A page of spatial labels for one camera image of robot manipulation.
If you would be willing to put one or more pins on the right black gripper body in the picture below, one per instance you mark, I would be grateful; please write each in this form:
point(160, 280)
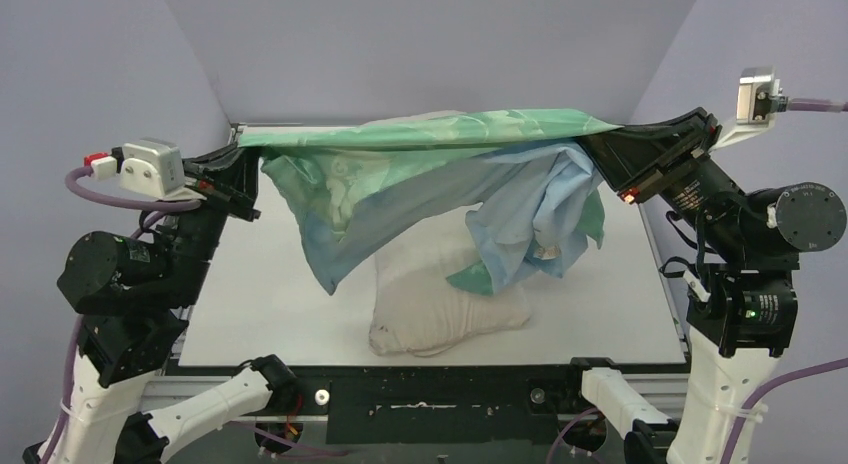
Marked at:
point(678, 149)

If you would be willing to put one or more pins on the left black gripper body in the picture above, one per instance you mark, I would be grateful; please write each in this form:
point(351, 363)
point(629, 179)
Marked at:
point(225, 188)

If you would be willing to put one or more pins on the green and blue pillowcase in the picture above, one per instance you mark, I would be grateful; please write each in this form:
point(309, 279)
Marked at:
point(529, 190)

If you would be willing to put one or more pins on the white pillow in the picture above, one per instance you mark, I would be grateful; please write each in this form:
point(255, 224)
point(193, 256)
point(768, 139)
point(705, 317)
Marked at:
point(417, 311)

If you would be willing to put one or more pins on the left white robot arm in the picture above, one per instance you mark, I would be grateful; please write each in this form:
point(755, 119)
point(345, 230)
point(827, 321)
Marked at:
point(127, 294)

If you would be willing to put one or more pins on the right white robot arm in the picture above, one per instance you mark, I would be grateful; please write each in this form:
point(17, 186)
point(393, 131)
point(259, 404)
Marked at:
point(742, 302)

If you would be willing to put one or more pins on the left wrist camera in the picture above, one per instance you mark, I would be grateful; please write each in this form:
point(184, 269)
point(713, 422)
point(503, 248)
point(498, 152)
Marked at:
point(146, 167)

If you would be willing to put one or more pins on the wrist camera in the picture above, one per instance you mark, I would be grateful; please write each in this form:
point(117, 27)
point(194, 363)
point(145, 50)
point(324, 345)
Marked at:
point(146, 167)
point(759, 99)

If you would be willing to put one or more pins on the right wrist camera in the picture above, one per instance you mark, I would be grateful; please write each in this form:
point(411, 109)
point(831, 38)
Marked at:
point(759, 99)

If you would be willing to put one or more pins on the aluminium frame rail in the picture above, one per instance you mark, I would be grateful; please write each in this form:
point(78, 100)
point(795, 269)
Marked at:
point(174, 383)

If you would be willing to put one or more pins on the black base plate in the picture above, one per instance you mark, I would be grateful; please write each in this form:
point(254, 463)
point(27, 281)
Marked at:
point(463, 404)

